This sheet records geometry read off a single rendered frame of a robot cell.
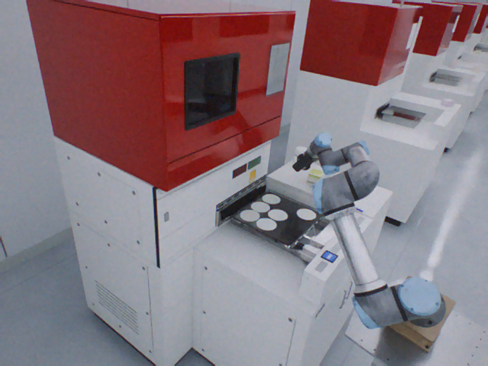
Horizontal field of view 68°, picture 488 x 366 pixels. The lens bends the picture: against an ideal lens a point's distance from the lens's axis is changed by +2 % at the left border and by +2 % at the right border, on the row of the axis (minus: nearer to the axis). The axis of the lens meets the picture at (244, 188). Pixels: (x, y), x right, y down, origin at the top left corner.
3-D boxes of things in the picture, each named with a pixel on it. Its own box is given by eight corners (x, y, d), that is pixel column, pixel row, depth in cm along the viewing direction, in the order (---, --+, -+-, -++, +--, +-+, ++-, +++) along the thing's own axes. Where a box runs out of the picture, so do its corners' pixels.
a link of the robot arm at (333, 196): (410, 326, 114) (346, 167, 124) (363, 337, 118) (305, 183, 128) (407, 316, 125) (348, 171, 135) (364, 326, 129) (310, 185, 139)
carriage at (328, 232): (299, 258, 163) (301, 253, 161) (332, 223, 189) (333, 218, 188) (315, 266, 159) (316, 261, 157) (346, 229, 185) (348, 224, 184)
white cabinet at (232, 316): (191, 356, 209) (192, 247, 168) (277, 269, 279) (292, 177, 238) (286, 432, 179) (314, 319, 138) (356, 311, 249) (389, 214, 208)
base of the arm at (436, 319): (452, 297, 129) (453, 292, 121) (435, 335, 126) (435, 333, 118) (409, 277, 137) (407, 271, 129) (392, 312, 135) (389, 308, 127)
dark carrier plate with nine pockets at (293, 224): (230, 216, 179) (231, 216, 179) (267, 191, 204) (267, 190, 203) (290, 246, 163) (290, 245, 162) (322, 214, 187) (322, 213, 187)
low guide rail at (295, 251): (232, 224, 187) (232, 218, 185) (234, 221, 188) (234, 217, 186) (319, 267, 163) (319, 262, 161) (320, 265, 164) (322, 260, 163)
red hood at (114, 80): (53, 136, 167) (22, -11, 137) (179, 102, 225) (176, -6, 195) (167, 193, 131) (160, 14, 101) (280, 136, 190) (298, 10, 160)
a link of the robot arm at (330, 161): (347, 165, 159) (338, 143, 162) (322, 174, 163) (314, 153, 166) (348, 168, 167) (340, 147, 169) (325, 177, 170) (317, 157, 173)
